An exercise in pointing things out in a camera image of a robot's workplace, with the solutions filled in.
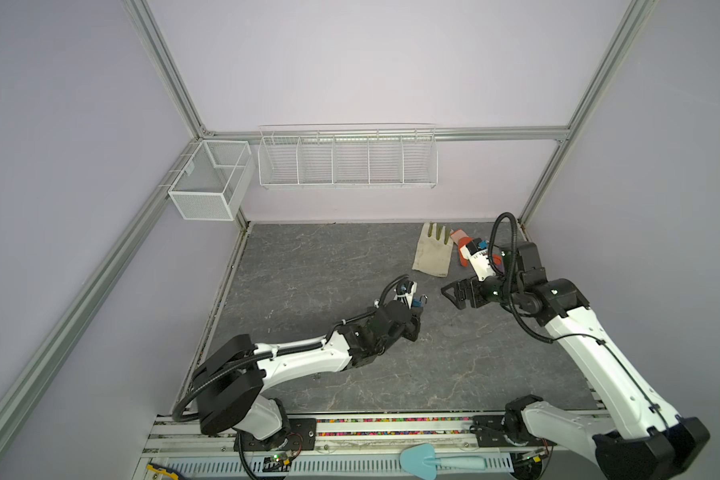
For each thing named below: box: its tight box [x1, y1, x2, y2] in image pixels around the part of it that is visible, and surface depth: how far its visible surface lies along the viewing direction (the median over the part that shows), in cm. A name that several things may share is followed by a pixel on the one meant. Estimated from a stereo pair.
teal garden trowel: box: [400, 443, 487, 480], surface depth 71 cm
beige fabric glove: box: [412, 222, 454, 278], surface depth 111 cm
